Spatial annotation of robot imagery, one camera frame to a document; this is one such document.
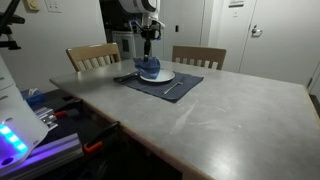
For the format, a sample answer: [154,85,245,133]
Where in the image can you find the blue tissue box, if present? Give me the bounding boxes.
[20,87,47,108]

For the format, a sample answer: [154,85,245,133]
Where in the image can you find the black stereo camera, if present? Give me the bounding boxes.
[0,12,26,25]

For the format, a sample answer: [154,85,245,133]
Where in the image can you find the white door with lever handle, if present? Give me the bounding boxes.
[239,0,320,87]

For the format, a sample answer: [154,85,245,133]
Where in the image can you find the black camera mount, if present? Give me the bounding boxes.
[0,23,22,51]

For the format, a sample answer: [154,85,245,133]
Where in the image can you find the white round plate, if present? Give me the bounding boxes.
[139,68,176,84]

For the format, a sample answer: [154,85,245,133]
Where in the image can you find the silver aluminium blocks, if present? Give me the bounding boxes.
[33,106,59,134]

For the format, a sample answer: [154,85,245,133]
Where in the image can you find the blue cloth towel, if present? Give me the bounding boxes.
[132,55,162,80]

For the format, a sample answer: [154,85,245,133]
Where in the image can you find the beige wall thermostat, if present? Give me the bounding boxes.
[22,0,41,13]

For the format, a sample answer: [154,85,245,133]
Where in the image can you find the white kitchen appliance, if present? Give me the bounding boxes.
[111,30,137,62]

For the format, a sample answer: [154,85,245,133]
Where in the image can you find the thick black cable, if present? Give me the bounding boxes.
[0,0,22,35]

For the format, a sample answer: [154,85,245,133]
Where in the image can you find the aluminium extrusion rail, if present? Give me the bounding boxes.
[0,132,84,180]

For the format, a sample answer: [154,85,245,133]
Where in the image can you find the silver metal fork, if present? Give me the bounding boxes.
[115,71,140,83]

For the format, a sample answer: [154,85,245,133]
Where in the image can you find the dark blue fabric placemat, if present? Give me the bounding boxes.
[112,66,205,104]

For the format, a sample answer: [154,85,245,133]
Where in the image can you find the wooden slat-back chair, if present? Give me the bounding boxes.
[65,42,122,73]
[171,45,228,71]

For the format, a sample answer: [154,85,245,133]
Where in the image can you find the silver lever door handle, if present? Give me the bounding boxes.
[250,24,264,38]

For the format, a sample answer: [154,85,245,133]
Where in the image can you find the black bar clamp orange handle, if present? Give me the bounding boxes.
[82,120,122,155]
[52,99,84,120]

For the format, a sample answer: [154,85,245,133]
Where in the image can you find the white robot base blue lights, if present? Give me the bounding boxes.
[0,54,50,177]

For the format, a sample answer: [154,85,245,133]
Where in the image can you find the silver metal table knife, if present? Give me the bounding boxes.
[162,81,185,95]

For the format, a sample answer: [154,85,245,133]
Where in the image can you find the wall sign with dark band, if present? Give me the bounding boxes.
[228,0,245,9]

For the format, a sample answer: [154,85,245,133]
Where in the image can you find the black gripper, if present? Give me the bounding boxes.
[140,25,162,63]

